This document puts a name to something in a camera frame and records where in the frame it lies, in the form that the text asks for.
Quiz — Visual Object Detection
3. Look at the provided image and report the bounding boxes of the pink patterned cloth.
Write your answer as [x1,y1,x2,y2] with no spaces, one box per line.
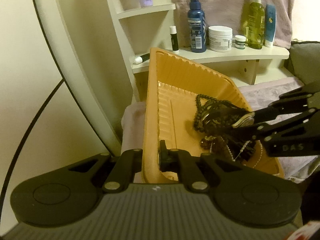
[287,220,320,240]

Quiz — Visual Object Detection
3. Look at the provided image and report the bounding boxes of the orange plastic tray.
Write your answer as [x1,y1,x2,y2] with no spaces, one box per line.
[141,47,285,183]

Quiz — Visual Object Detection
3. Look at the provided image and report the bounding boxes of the brown bead necklace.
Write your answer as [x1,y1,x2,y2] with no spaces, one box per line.
[200,135,233,156]

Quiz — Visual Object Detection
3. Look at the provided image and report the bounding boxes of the blue and white tube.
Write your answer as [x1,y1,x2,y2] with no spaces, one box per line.
[264,4,277,48]

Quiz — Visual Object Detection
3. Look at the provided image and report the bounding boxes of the pink fuzzy blanket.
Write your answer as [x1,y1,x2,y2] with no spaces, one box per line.
[121,76,320,183]

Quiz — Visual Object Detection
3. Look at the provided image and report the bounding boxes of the large white cream jar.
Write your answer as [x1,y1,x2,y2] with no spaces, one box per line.
[208,26,233,52]

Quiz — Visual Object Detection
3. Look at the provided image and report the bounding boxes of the black pen with white cap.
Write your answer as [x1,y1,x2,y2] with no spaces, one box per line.
[134,54,150,64]

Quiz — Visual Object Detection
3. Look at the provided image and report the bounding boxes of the cream wooden shelf unit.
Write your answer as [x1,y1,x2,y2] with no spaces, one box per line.
[29,0,290,155]

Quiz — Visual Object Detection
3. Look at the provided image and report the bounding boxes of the grey cushion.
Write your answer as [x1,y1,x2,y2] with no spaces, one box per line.
[287,40,320,85]

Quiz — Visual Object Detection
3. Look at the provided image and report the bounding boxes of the silver watch with black strap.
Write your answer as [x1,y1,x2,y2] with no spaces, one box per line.
[204,107,255,130]

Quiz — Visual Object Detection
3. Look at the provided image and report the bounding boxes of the small green-label jar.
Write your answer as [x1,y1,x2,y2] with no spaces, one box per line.
[234,35,247,49]

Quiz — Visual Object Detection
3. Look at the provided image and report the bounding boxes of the green oil spray bottle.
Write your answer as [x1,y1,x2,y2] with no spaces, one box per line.
[246,0,265,50]

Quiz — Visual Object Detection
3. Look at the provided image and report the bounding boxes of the black and white lip balm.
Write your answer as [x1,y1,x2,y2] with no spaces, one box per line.
[169,26,179,52]

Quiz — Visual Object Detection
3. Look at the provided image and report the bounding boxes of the pink hanging towel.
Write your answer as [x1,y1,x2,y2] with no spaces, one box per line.
[167,0,294,49]

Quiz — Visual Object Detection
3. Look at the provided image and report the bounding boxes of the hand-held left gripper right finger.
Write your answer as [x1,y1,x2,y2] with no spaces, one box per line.
[159,140,250,192]

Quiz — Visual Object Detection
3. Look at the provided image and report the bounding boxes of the white pearl bracelet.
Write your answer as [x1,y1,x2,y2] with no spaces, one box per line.
[225,140,263,168]

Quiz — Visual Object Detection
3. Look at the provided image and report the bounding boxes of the dark bead necklace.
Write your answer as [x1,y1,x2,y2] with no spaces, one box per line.
[194,94,250,133]

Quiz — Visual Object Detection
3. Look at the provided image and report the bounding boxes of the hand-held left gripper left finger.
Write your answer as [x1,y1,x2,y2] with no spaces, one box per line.
[67,149,143,193]

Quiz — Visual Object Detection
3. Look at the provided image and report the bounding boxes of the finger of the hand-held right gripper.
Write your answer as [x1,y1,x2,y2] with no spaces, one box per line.
[250,81,320,125]
[232,109,320,141]

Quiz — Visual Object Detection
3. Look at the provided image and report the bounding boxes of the blue spray bottle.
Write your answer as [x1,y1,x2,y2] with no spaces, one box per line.
[187,0,207,53]

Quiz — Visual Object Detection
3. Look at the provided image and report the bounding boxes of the thin black cable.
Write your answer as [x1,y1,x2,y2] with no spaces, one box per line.
[0,79,65,202]

